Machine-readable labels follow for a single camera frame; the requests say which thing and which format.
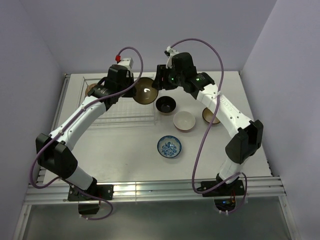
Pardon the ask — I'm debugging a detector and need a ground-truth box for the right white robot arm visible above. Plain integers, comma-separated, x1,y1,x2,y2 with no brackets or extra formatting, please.
152,64,264,195

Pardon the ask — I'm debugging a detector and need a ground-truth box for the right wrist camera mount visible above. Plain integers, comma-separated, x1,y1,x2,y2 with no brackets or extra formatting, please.
163,46,197,76

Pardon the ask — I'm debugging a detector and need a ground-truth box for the tan bowl speckled outside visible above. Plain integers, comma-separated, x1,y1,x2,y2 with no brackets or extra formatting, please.
85,83,97,97

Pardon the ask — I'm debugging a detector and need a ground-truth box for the aluminium rail frame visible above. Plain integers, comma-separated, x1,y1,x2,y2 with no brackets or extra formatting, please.
14,71,301,240

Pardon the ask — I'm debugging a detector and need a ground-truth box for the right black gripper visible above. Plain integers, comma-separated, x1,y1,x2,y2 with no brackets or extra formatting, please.
151,64,185,91

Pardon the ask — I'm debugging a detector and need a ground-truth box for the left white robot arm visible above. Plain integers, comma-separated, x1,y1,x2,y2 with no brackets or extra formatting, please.
35,61,136,200

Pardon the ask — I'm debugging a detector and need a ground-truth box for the white wire dish rack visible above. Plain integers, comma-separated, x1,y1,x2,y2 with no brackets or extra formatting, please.
81,72,159,127

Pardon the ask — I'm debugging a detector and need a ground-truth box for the blue white patterned bowl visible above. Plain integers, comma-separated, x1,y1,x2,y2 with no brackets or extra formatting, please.
156,135,182,159

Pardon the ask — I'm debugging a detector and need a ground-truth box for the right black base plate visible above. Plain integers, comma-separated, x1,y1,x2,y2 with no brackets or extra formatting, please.
197,180,245,197

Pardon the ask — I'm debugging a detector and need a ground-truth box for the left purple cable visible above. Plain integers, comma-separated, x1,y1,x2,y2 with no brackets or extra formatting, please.
27,46,144,221

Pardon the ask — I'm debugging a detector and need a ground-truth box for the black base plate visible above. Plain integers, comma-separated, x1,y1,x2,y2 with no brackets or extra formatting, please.
67,184,114,202
197,180,245,197

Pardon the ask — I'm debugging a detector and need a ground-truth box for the small tan bowl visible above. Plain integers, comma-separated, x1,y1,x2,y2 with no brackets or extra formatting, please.
202,107,220,125

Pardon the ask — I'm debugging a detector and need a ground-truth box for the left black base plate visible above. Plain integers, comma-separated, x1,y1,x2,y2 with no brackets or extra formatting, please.
67,184,114,202

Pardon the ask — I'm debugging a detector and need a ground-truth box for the white bowl red outside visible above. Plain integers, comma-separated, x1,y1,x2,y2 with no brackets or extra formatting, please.
173,111,196,132

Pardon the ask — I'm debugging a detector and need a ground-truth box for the tan bowl dark rim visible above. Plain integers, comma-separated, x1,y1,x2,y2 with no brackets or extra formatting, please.
133,77,159,105

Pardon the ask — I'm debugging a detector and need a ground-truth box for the black glazed bowl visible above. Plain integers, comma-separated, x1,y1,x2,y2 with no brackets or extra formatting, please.
155,96,177,115

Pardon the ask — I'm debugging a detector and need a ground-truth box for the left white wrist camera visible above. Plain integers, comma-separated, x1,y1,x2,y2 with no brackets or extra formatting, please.
115,54,134,71

